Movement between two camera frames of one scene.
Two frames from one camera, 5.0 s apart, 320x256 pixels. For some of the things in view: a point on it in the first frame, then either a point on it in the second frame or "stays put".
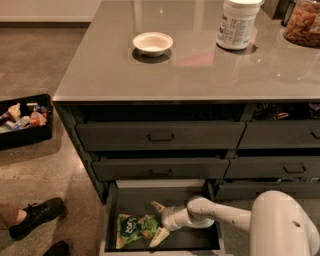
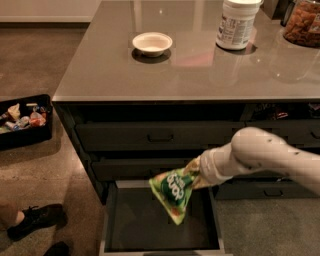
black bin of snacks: (25, 121) stays put
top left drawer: (158, 136) stays put
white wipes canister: (238, 21) stays put
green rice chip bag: (131, 227) -> (172, 189)
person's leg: (11, 214) stays put
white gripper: (169, 218) -> (207, 167)
